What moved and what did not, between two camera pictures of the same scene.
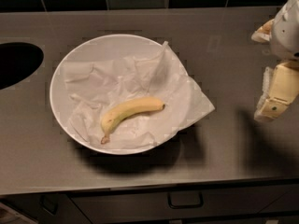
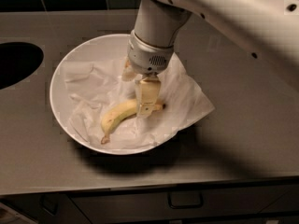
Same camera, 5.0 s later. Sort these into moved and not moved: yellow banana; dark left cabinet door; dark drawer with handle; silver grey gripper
Moved: silver grey gripper
Not moved: dark left cabinet door; yellow banana; dark drawer with handle
